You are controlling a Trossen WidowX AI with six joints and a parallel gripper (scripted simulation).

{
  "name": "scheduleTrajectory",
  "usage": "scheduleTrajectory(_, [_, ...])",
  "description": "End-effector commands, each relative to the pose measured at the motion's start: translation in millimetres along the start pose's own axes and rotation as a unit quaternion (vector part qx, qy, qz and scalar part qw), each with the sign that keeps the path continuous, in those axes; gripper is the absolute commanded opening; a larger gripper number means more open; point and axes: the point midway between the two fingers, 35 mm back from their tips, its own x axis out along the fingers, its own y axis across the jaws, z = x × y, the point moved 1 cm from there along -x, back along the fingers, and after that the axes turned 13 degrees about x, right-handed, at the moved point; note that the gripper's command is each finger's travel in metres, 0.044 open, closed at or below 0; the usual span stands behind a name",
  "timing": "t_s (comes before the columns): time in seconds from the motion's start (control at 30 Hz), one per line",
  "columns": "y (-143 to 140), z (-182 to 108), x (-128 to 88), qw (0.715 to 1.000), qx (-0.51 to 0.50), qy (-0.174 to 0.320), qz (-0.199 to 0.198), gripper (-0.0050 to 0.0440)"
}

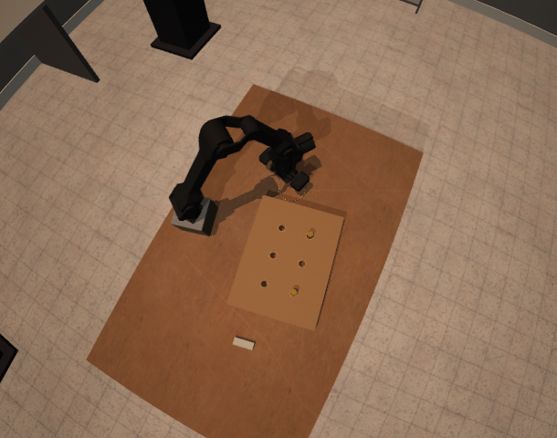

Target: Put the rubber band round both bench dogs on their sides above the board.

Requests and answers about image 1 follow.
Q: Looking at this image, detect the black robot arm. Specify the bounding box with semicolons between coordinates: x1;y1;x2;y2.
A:
169;115;316;224

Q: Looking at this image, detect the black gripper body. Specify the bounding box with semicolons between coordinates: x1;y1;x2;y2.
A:
259;147;310;192

